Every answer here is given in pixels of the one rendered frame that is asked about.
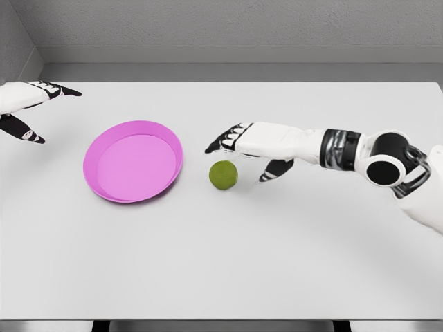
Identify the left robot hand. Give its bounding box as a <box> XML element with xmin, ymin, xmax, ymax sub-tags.
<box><xmin>0</xmin><ymin>80</ymin><xmax>83</xmax><ymax>145</ymax></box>

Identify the pink round plate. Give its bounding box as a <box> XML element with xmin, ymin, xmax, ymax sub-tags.
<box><xmin>82</xmin><ymin>120</ymin><xmax>184</xmax><ymax>206</ymax></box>

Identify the green apple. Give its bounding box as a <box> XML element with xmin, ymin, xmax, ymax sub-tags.
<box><xmin>208</xmin><ymin>160</ymin><xmax>239</xmax><ymax>191</ymax></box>

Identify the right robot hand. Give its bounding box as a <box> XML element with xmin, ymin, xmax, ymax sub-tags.
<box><xmin>204</xmin><ymin>121</ymin><xmax>305</xmax><ymax>183</ymax></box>

